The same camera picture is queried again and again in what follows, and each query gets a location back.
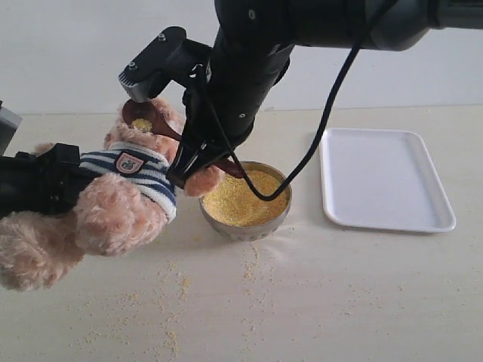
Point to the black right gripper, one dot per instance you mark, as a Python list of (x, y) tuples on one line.
[(239, 77)]

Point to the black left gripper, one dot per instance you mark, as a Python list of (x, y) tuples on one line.
[(48, 184)]

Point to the dark red wooden spoon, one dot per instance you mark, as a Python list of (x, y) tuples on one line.
[(132, 112)]

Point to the tan teddy bear striped sweater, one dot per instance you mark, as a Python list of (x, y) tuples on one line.
[(126, 205)]

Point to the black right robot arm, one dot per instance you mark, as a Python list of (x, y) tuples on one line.
[(372, 25)]

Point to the steel bowl of yellow millet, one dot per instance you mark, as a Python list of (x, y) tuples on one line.
[(236, 213)]

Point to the white rectangular plastic tray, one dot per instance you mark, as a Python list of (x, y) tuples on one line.
[(382, 179)]

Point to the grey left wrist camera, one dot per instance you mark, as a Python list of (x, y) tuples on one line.
[(9, 123)]

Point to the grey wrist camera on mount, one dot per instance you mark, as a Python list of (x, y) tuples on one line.
[(171, 56)]

